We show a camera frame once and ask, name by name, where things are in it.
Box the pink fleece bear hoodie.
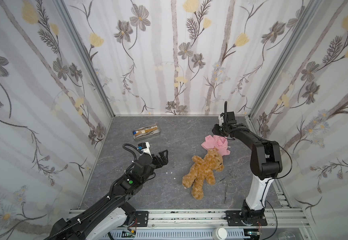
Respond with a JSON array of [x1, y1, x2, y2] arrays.
[[201, 135, 231, 156]]

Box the brown teddy bear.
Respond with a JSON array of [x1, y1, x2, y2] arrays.
[[182, 148, 225, 200]]

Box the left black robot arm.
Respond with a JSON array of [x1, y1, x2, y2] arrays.
[[46, 150, 169, 240]]

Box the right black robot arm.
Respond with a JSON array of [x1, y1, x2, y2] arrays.
[[212, 112, 283, 226]]

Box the clear plastic tool box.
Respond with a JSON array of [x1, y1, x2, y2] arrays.
[[132, 124, 161, 141]]

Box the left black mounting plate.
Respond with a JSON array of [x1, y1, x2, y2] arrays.
[[126, 211, 149, 228]]

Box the black mounting plate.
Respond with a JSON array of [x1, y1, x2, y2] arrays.
[[126, 211, 149, 228], [224, 210, 268, 227]]

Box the small black scissors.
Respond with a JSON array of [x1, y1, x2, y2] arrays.
[[222, 180, 233, 204]]

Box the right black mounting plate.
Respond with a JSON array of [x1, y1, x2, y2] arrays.
[[224, 210, 268, 227]]

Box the white round cap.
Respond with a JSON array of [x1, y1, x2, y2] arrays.
[[212, 227, 228, 240]]

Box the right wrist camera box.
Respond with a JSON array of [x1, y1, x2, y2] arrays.
[[219, 113, 225, 127]]

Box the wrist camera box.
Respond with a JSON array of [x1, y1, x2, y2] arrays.
[[138, 142, 151, 155], [219, 113, 225, 127]]

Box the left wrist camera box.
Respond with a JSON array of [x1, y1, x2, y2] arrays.
[[138, 142, 151, 155]]

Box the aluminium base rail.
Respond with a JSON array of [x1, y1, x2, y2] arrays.
[[62, 208, 317, 240]]

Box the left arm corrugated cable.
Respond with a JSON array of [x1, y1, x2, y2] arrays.
[[43, 194, 115, 240]]

